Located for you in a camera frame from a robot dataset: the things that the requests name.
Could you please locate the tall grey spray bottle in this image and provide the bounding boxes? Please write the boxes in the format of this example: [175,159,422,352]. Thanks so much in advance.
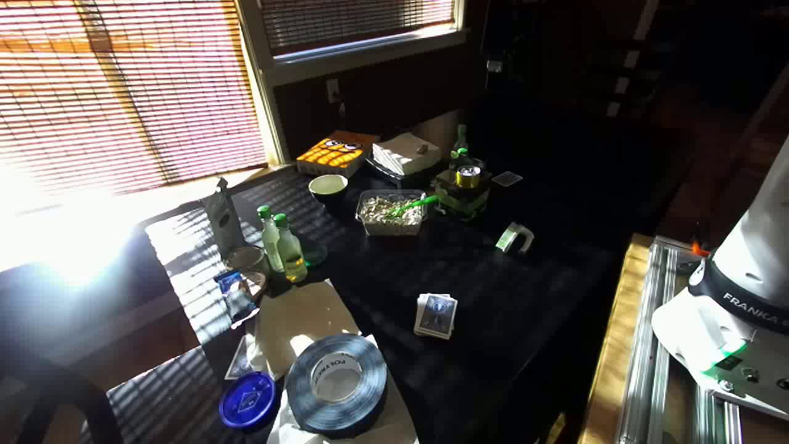
[205,175,245,257]

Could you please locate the clear plastic seed container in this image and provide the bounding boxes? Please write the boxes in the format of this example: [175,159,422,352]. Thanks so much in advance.
[351,188,428,238]

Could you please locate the green plastic spoon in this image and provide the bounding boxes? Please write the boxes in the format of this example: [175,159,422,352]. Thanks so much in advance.
[391,193,441,221]

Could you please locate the green box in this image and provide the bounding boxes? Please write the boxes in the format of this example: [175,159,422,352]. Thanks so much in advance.
[428,167,492,221]

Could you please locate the white napkin stack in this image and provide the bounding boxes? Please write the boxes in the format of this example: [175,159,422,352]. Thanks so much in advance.
[370,130,444,178]

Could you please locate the white bowl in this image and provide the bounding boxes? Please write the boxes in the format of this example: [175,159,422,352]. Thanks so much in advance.
[305,173,350,198]

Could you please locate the green round Crave lid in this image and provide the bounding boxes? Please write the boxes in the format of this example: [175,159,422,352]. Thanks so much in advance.
[303,236,333,265]

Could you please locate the small gold can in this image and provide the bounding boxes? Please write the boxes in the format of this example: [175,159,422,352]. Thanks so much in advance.
[451,157,487,193]

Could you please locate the yellow printed box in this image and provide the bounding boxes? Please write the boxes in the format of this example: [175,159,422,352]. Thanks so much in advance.
[293,130,380,180]

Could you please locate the small card pack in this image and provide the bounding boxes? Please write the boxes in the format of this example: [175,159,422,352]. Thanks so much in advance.
[411,291,460,343]

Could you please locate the white and green clip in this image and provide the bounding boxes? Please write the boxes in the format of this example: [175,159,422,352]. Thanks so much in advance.
[492,220,536,257]

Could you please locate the black tablecloth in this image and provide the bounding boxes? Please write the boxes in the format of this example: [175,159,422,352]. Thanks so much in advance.
[104,157,626,444]

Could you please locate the beige paper envelope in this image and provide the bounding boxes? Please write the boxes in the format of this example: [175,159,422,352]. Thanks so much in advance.
[248,278,361,380]

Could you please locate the blue snack packet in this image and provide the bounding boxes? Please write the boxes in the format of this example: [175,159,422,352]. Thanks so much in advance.
[215,268,261,325]

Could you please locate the white crumpled paper sheet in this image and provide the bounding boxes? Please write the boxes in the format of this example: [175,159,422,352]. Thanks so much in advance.
[265,329,422,444]

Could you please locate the clear printed plastic wrapper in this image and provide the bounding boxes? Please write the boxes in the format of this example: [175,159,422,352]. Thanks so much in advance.
[222,329,276,383]

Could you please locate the small window blind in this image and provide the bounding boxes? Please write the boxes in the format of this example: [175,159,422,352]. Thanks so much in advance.
[258,0,457,56]

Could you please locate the blue round lid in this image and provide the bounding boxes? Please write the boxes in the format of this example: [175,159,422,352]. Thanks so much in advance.
[216,369,277,432]

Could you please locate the large window blind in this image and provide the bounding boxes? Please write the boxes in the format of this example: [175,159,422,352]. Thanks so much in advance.
[0,0,271,200]

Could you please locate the black chair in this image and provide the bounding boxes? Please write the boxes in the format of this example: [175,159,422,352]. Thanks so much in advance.
[0,336,125,444]

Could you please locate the pale window frame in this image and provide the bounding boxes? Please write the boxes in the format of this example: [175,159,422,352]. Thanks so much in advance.
[232,0,471,167]

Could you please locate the aluminium frame rails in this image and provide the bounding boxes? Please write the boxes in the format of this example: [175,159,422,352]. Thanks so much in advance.
[613,233,747,444]

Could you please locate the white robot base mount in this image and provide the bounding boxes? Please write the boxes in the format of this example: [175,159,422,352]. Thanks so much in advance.
[650,285,789,423]

